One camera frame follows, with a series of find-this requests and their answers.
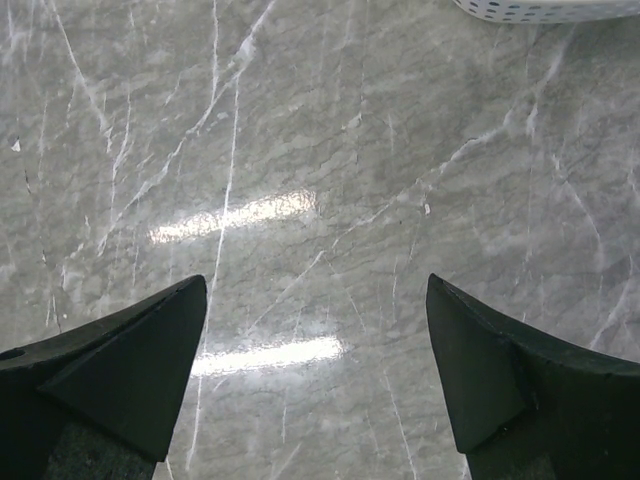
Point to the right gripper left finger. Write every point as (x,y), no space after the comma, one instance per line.
(101,401)

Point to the white laundry basket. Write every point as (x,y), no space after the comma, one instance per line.
(548,11)

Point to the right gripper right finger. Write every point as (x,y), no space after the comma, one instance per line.
(524,404)

